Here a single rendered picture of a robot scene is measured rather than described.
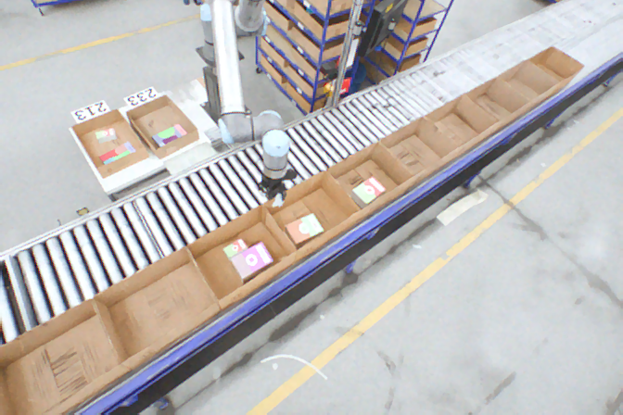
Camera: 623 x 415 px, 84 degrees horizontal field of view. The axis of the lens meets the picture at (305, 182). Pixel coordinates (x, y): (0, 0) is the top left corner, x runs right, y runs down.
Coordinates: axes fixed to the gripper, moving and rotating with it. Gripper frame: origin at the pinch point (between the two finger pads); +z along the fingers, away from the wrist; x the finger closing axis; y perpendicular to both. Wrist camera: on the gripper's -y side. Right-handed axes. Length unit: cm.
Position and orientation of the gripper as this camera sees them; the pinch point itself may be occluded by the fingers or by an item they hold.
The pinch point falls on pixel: (275, 199)
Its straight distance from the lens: 150.1
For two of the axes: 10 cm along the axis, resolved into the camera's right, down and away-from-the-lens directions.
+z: -1.1, 6.5, 7.5
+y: -7.0, 4.9, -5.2
